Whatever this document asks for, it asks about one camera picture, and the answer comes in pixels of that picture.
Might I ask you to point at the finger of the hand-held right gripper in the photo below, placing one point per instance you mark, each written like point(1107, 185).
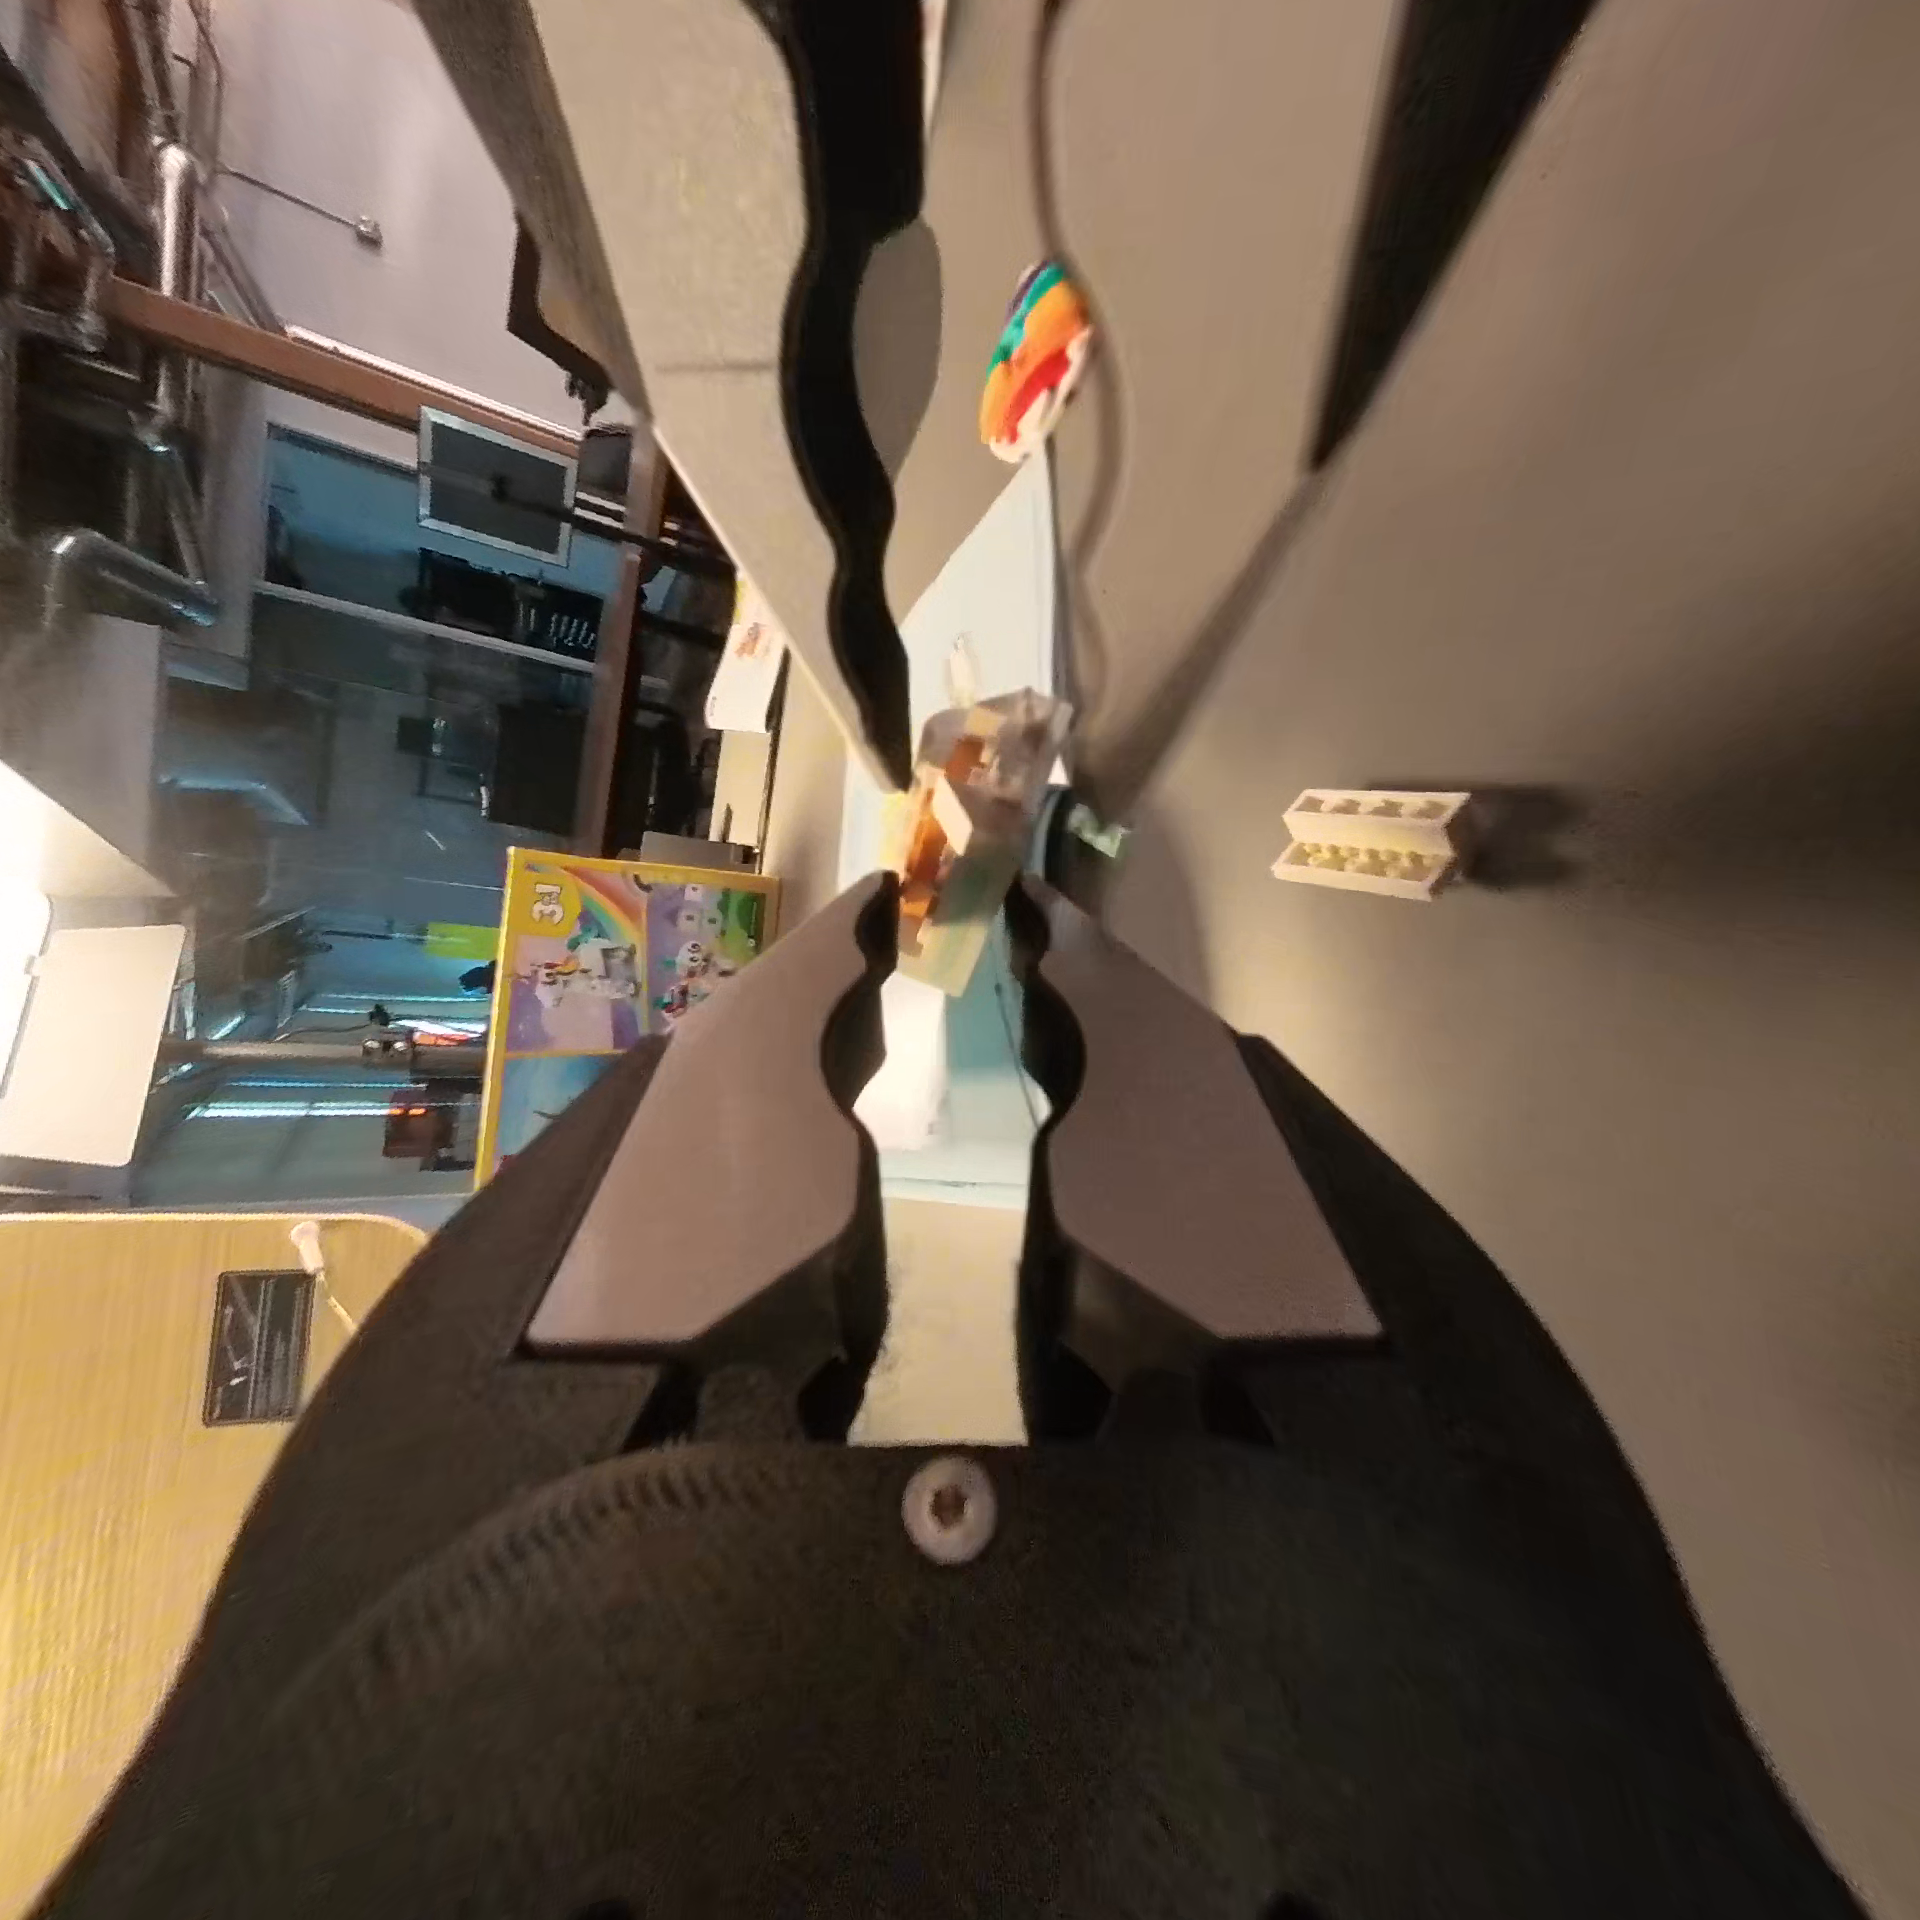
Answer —
point(674, 195)
point(1621, 180)

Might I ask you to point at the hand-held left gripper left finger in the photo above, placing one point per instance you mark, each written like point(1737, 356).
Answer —
point(720, 1170)

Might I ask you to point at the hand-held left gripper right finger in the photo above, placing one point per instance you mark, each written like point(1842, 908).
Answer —
point(1185, 1185)

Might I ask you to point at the white and orange lego assembly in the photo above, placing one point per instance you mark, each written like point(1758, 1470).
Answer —
point(974, 811)

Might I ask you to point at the yellow and purple lego box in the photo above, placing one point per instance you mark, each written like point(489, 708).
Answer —
point(601, 1020)

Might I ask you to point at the white lego plate pair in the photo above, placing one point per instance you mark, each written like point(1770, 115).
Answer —
point(1372, 841)

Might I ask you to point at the rainbow lego disc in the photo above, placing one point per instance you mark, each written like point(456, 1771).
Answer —
point(1033, 360)

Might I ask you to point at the white instruction leaflet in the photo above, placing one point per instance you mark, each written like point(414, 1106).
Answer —
point(747, 661)

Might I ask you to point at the light blue instruction booklet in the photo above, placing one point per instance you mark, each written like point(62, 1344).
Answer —
point(983, 631)

